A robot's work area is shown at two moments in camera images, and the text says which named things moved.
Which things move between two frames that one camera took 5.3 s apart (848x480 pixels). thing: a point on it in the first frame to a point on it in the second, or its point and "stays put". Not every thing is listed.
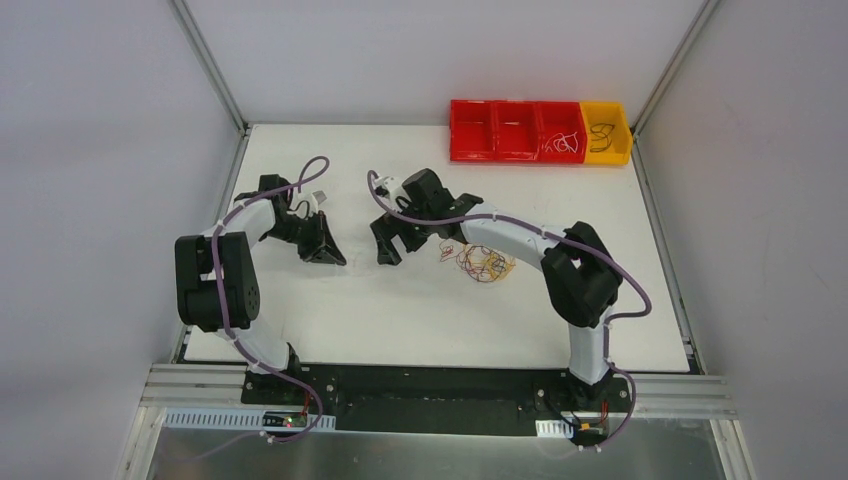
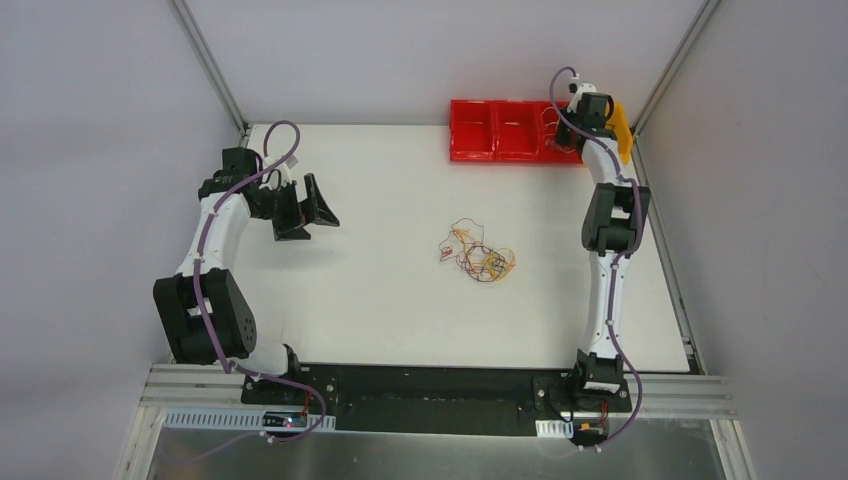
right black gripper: x=398 y=231 to x=565 y=137
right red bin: x=561 y=132 stays put
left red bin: x=472 y=135 stays put
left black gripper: x=312 y=234 to x=298 y=210
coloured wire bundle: x=481 y=263 stays put
